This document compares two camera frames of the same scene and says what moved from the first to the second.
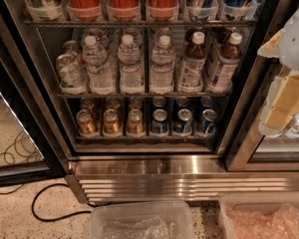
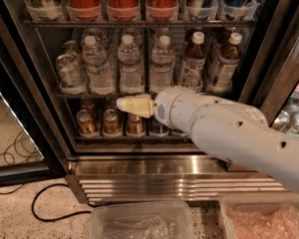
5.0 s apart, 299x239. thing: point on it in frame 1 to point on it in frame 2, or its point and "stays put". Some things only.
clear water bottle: x=162 y=62 stays put
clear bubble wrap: x=127 y=227 stays put
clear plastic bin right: x=279 y=215 stays put
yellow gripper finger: x=272 y=47 to x=139 y=105
